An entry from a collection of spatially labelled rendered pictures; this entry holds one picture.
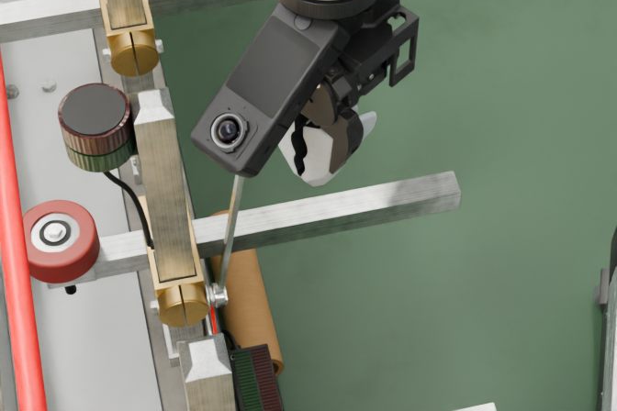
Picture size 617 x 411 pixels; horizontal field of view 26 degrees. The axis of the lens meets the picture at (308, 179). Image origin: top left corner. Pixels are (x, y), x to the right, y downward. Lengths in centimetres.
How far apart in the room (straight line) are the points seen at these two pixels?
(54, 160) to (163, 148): 60
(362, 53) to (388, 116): 171
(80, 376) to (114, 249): 25
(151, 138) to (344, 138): 31
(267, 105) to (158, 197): 41
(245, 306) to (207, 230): 86
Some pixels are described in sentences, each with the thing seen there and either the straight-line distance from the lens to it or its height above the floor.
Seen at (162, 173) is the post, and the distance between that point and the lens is 118.
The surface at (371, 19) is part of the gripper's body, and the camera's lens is 86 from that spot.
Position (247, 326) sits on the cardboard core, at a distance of 221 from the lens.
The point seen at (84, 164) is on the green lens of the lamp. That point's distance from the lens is 114.
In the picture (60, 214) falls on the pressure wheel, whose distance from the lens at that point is 135.
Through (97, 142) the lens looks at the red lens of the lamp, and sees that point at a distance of 111.
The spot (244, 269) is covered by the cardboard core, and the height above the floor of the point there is 8.
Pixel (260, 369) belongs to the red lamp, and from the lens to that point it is 146.
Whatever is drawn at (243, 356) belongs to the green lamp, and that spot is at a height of 70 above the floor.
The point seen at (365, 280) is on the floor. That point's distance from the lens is 234.
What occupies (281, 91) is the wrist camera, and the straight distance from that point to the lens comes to 81.
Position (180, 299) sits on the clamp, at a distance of 132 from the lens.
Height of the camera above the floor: 200
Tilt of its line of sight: 54 degrees down
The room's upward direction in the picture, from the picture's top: straight up
